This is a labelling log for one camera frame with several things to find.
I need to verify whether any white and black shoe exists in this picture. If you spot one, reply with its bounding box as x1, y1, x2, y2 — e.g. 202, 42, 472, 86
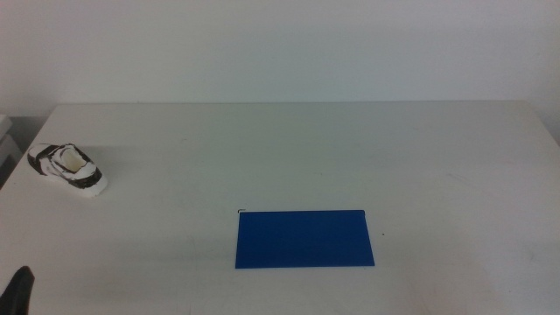
26, 143, 109, 199

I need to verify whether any blue rectangular mat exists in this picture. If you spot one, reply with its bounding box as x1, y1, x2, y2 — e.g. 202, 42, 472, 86
234, 209, 376, 270

